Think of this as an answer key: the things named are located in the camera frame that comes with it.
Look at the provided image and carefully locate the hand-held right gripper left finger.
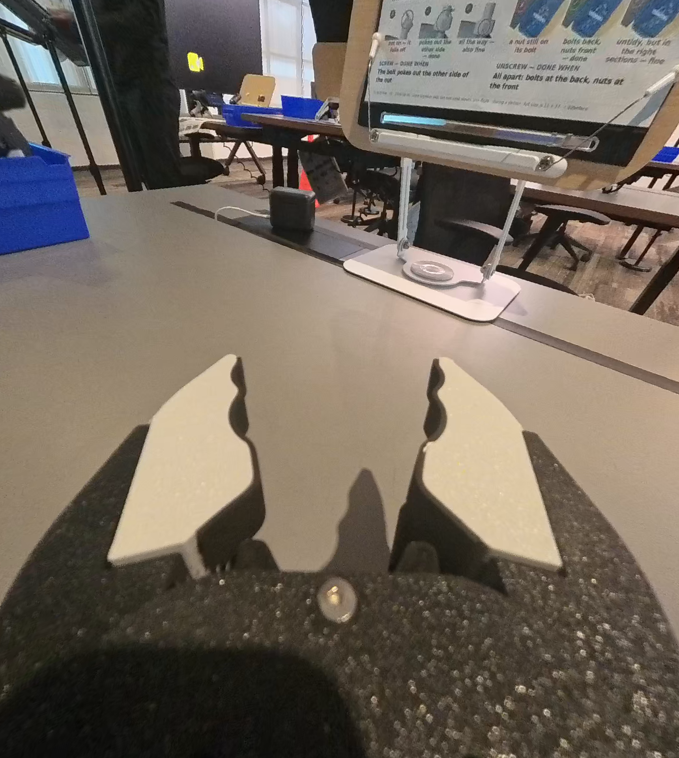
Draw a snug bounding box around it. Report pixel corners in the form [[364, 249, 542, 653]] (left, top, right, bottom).
[[106, 353, 267, 581]]

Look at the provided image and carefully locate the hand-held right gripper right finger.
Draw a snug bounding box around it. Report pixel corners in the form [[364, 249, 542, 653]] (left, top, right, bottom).
[[388, 356, 565, 574]]

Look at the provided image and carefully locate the large blue plastic bin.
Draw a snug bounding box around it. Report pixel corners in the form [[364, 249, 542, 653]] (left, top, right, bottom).
[[0, 142, 92, 264]]

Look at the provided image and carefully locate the black music stand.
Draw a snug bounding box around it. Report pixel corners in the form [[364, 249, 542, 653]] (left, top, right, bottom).
[[0, 0, 108, 196]]

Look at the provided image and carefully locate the black metal pole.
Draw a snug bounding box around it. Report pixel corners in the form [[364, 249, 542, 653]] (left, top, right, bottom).
[[72, 0, 144, 193]]

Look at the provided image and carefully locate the black office chair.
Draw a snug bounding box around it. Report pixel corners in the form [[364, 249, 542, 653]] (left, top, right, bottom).
[[176, 127, 228, 181], [531, 204, 612, 273], [434, 216, 580, 297]]

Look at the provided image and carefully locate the black monitor screen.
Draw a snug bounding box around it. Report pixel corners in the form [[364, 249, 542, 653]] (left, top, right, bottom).
[[163, 0, 264, 91]]

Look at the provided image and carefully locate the small blue bin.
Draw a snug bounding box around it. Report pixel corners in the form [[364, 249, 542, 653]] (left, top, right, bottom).
[[281, 95, 341, 122], [221, 103, 284, 128]]

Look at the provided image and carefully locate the yellow wooden panel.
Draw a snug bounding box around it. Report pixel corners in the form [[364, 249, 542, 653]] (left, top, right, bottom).
[[239, 74, 276, 107]]

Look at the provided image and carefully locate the black charger cube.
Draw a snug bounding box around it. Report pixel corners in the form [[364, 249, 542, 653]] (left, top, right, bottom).
[[269, 186, 318, 233]]

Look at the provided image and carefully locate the long dark wooden desk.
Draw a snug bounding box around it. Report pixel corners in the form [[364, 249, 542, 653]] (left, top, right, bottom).
[[520, 180, 679, 315]]

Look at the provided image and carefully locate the wooden desk with black legs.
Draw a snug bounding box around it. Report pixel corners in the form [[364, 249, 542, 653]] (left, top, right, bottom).
[[180, 113, 352, 190]]

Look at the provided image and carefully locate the printed paper sign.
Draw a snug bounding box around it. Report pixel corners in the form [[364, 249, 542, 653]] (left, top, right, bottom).
[[301, 151, 349, 205]]

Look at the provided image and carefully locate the wooden board with instruction sheet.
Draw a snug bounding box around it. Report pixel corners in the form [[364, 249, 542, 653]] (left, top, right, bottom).
[[339, 0, 679, 191]]

